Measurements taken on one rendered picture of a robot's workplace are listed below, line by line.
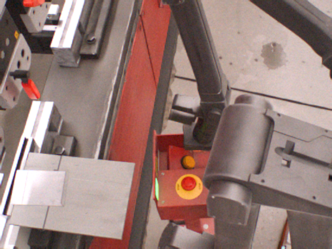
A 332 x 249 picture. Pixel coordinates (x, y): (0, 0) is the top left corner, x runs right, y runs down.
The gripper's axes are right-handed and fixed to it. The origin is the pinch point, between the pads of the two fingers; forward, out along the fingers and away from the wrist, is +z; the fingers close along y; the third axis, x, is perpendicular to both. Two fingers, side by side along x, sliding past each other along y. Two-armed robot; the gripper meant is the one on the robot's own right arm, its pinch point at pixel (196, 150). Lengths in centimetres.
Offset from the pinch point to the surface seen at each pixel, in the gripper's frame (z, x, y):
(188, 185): -0.2, 10.4, 2.6
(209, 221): 66, -2, -18
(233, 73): 73, -79, -36
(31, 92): -29, 3, 41
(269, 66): 69, -82, -54
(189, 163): 7.7, 0.4, 0.6
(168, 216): 12.3, 14.8, 6.3
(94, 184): -13.8, 16.9, 26.9
